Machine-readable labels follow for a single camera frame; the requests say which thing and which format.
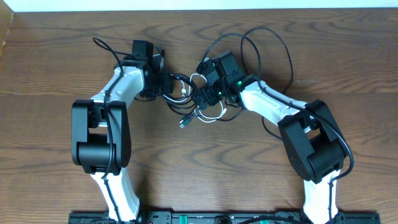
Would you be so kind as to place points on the cardboard box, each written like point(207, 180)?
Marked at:
point(6, 17)

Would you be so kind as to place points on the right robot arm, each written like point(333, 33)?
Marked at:
point(313, 141)

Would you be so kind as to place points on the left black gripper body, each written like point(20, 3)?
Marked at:
point(163, 83)

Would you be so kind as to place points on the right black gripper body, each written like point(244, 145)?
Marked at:
point(212, 94)

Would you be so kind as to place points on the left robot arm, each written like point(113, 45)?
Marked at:
point(101, 138)

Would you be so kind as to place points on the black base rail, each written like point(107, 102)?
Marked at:
point(281, 216)

